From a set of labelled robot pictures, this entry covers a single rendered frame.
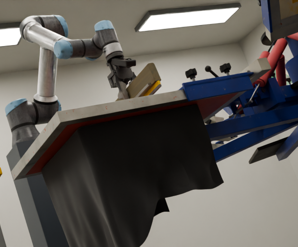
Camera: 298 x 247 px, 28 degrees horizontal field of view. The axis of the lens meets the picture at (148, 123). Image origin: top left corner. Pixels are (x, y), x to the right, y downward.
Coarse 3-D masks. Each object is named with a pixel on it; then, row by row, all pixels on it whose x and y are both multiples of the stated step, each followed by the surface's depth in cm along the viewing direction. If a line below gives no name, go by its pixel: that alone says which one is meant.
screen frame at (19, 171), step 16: (144, 96) 200; (160, 96) 203; (176, 96) 206; (64, 112) 184; (80, 112) 187; (96, 112) 189; (112, 112) 192; (128, 112) 198; (48, 128) 191; (64, 128) 190; (32, 144) 206; (48, 144) 200; (32, 160) 212; (16, 176) 226
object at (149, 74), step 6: (150, 66) 217; (144, 72) 220; (150, 72) 217; (156, 72) 218; (138, 78) 224; (144, 78) 221; (150, 78) 218; (156, 78) 216; (132, 84) 229; (138, 84) 225; (144, 84) 222; (126, 90) 234; (132, 90) 230; (138, 90) 226; (132, 96) 231
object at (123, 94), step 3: (120, 84) 233; (123, 84) 234; (123, 87) 233; (123, 90) 232; (120, 93) 233; (123, 93) 232; (126, 93) 232; (120, 96) 235; (123, 96) 232; (126, 96) 232
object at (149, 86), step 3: (147, 84) 218; (150, 84) 218; (144, 87) 220; (147, 87) 219; (150, 87) 220; (141, 90) 222; (144, 90) 221; (147, 90) 222; (138, 93) 224; (141, 93) 223; (144, 93) 224; (138, 96) 225; (141, 96) 226
